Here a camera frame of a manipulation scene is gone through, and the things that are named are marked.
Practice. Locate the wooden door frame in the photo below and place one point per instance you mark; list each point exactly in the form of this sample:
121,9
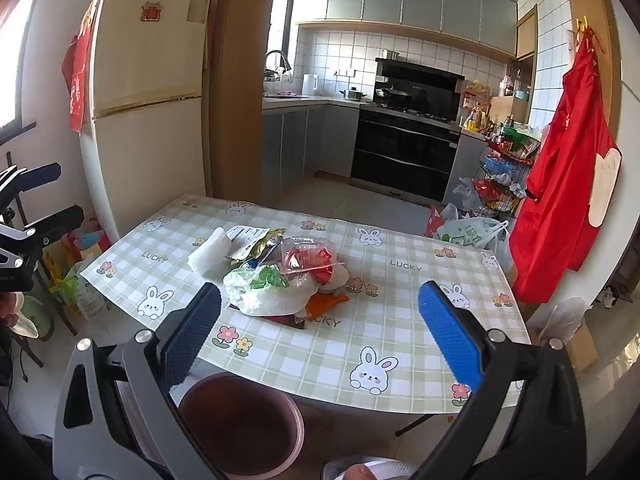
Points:
237,85

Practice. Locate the red apron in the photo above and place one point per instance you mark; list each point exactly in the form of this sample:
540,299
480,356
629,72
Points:
560,185

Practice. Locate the pink plastic bin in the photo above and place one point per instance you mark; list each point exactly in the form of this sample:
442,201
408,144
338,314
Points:
240,425

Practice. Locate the colourful bags on floor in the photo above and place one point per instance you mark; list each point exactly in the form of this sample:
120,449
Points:
80,290

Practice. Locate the white foam piece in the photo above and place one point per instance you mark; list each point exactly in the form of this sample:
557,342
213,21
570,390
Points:
210,252

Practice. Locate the steel pot with lid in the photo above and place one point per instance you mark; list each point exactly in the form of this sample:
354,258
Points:
353,94

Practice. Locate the red fridge magnet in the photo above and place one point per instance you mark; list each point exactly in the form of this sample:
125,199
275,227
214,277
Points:
151,11

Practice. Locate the person's left hand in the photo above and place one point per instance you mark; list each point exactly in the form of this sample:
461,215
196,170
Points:
6,306

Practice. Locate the red packet on floor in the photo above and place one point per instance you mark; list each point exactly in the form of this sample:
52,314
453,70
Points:
433,222

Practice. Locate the kitchen faucet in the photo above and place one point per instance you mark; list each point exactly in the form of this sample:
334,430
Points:
280,60

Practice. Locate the black range hood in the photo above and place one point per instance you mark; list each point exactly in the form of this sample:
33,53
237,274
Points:
425,77

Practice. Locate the red hanging cloth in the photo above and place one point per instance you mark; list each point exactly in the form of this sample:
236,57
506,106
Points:
77,80

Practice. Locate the small steel pot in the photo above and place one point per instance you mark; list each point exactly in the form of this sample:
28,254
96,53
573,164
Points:
390,54

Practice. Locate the cream refrigerator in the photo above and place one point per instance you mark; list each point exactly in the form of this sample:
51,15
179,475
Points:
145,110

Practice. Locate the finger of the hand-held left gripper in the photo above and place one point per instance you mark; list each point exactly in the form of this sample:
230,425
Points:
55,222
42,173

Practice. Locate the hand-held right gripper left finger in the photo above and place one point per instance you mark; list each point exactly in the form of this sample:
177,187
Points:
192,330

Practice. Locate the black wok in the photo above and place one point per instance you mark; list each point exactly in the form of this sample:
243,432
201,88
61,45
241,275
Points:
392,95

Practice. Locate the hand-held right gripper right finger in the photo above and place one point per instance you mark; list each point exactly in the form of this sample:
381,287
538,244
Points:
450,330

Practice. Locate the clear plastic bag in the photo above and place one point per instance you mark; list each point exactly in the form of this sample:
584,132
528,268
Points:
562,317

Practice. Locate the red foil wrapper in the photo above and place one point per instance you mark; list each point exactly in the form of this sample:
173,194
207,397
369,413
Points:
322,275

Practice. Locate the pale green basin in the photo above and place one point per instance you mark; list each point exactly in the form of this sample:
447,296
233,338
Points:
32,317

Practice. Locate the black stove oven unit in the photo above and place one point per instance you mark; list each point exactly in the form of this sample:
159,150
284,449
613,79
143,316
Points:
400,155

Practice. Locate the paper note on refrigerator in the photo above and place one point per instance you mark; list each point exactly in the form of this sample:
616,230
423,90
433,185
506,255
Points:
199,5

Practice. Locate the gold foil wrapper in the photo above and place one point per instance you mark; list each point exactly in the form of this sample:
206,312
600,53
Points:
267,244

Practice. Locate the grey cabinets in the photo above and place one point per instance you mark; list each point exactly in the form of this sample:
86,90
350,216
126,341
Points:
400,2
295,145

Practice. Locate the cardboard box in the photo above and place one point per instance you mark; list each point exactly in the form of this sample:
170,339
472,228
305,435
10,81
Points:
582,350

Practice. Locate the grey upper cabinets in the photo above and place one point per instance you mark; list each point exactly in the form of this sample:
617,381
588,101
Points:
400,2

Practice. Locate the white green shopping bag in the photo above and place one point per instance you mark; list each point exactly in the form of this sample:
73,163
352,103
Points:
470,232

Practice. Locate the kitchen window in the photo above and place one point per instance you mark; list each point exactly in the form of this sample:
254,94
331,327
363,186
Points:
280,30

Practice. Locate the orange wrapper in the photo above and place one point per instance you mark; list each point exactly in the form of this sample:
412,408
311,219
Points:
325,304

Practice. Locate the grey lower cabinets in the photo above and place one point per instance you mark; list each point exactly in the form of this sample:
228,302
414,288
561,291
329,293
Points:
295,145

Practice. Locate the white paper packet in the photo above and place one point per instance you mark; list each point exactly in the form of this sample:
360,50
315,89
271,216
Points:
245,236

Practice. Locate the white kettle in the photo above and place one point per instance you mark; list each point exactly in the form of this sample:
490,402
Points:
310,85

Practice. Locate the checked bunny tablecloth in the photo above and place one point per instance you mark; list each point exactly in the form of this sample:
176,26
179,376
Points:
400,320

